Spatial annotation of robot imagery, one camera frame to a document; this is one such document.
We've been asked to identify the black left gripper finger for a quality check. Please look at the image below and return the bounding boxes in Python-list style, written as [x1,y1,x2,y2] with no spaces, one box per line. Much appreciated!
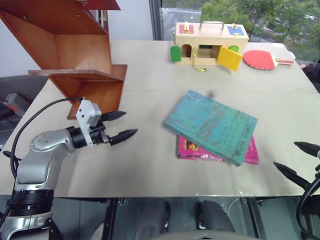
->
[108,128,139,147]
[100,110,127,123]

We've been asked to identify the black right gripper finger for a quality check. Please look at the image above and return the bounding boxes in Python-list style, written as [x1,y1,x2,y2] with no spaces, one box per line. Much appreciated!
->
[272,161,312,190]
[293,141,320,158]

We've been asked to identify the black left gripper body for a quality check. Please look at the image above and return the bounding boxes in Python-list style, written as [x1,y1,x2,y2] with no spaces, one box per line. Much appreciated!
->
[89,119,112,146]

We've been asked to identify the pink book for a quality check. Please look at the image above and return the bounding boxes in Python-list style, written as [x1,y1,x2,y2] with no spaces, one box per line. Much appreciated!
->
[176,134,260,165]

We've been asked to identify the brown wooden shelf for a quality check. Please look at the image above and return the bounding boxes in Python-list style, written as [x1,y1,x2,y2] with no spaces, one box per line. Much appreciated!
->
[0,0,128,120]

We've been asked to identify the teal hardcover book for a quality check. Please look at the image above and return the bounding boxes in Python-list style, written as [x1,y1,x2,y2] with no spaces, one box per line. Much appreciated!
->
[163,89,258,167]

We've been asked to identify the dark chair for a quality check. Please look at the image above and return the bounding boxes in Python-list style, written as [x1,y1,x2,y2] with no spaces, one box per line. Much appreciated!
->
[301,58,320,94]

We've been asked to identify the green box door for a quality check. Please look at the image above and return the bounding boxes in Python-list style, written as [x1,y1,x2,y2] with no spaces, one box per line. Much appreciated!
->
[170,45,182,63]

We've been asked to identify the grey red box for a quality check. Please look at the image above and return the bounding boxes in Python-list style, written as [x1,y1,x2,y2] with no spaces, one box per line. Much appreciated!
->
[1,92,31,117]

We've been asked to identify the red table tennis paddle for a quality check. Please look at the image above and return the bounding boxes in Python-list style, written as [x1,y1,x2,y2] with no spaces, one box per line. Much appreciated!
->
[242,49,295,71]

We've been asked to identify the yellow box door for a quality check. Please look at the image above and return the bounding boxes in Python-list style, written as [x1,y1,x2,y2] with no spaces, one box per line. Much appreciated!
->
[216,46,244,72]

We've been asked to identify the wooden lock activity box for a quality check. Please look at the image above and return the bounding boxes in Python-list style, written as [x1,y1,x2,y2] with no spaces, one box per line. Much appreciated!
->
[173,20,250,67]

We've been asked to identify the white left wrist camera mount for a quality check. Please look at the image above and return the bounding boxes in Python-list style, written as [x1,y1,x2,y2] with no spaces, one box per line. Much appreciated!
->
[75,99,102,148]

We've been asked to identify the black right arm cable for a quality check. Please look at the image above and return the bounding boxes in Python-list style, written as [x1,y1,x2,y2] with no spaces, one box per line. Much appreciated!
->
[296,172,320,240]

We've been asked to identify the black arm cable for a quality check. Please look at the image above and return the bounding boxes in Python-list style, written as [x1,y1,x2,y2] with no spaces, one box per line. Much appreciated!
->
[1,97,84,179]
[296,172,320,240]

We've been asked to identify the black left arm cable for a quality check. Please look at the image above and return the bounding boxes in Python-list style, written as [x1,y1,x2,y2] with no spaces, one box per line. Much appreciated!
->
[1,97,84,179]

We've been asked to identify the brass chain latch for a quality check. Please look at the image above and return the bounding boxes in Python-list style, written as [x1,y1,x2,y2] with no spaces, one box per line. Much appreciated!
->
[190,47,208,73]

